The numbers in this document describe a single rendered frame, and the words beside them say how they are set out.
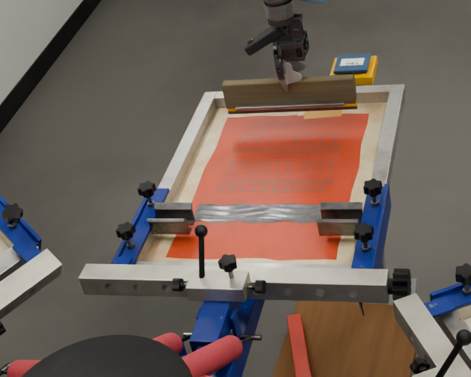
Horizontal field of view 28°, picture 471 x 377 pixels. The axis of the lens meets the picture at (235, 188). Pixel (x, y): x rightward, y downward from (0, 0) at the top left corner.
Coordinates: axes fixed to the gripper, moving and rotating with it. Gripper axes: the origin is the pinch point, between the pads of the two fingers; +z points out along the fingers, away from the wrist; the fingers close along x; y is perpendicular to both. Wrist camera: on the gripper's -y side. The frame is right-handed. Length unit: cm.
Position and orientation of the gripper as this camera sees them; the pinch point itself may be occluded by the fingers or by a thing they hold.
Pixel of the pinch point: (285, 84)
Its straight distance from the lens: 251.6
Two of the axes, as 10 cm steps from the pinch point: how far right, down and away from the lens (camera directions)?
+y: 9.5, -0.1, -3.0
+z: 1.9, 8.0, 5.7
